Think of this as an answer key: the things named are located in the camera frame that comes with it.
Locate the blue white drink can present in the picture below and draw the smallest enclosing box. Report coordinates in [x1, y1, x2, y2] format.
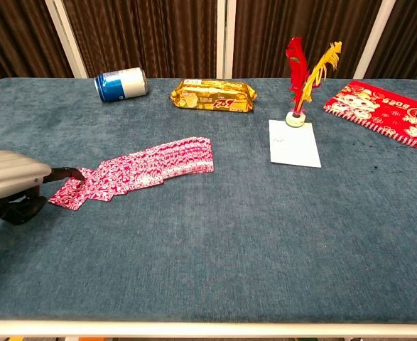
[93, 67, 149, 104]

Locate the red patterned playing card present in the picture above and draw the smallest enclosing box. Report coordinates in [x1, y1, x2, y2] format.
[48, 175, 89, 212]
[81, 166, 119, 204]

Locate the dark brown pleated curtain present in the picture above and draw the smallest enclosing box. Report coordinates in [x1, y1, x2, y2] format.
[63, 0, 219, 80]
[232, 0, 382, 80]
[365, 0, 417, 81]
[0, 0, 75, 94]

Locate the white paper card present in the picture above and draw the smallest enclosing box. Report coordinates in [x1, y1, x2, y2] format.
[268, 119, 323, 169]

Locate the gold biscuit packet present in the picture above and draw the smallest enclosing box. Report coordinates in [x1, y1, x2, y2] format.
[169, 78, 259, 115]

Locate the white table frame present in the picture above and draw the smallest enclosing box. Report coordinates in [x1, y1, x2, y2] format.
[0, 318, 417, 339]

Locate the spread of red playing cards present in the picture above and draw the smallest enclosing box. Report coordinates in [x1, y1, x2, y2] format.
[87, 135, 215, 197]

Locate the red festive envelope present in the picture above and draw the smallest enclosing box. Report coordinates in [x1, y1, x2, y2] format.
[323, 80, 417, 149]

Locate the blue fabric table cover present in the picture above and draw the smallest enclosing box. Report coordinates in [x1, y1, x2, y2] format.
[0, 77, 417, 325]

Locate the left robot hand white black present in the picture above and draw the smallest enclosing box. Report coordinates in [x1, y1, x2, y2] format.
[0, 149, 89, 226]

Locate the white partition frame post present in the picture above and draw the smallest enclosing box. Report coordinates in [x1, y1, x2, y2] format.
[43, 0, 90, 80]
[352, 0, 398, 80]
[216, 0, 237, 80]

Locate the red yellow feather shuttlecock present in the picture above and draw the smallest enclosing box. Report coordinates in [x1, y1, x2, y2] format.
[284, 36, 343, 129]

